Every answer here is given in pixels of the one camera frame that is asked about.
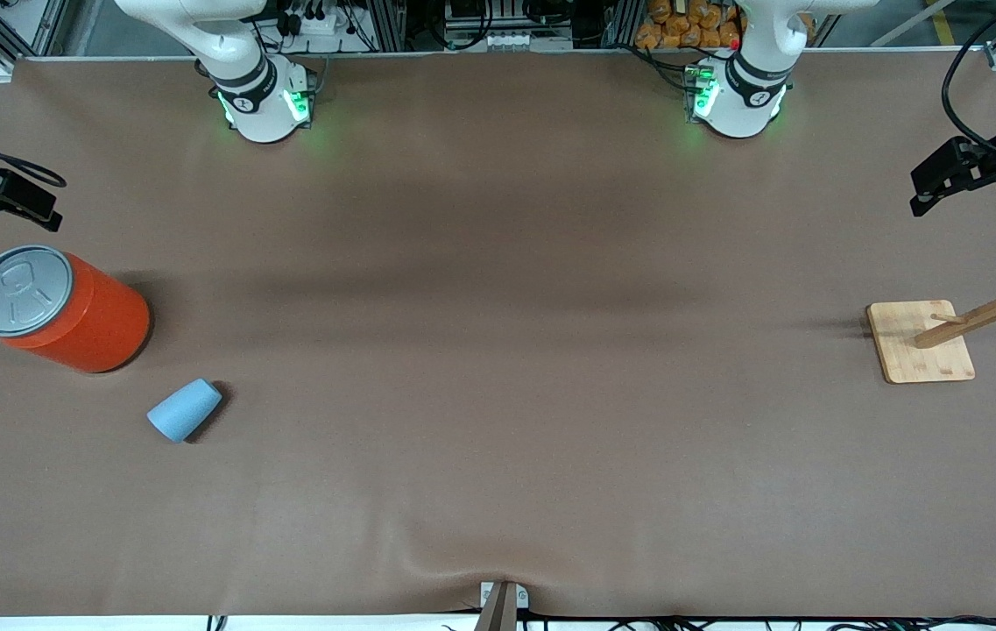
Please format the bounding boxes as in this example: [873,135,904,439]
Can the light blue plastic cup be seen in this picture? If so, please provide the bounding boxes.
[146,378,223,443]

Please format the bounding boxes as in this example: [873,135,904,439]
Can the orange can with silver lid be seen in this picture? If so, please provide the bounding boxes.
[0,245,152,375]

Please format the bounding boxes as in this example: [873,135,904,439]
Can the wooden mug rack stand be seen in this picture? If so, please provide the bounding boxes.
[865,240,996,385]

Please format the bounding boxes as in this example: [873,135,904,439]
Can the bag of orange items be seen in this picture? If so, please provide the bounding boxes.
[635,0,745,51]

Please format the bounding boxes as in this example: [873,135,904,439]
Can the white power strip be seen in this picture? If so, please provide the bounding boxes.
[286,4,343,38]

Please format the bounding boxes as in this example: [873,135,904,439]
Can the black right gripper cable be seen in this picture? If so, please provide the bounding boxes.
[0,105,68,190]

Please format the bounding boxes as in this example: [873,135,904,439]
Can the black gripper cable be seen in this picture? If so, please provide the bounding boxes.
[941,0,996,160]
[0,105,68,190]

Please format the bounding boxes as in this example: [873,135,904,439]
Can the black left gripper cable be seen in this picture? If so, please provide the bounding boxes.
[941,0,996,160]

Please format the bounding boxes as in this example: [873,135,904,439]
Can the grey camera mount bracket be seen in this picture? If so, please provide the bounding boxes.
[473,579,530,631]

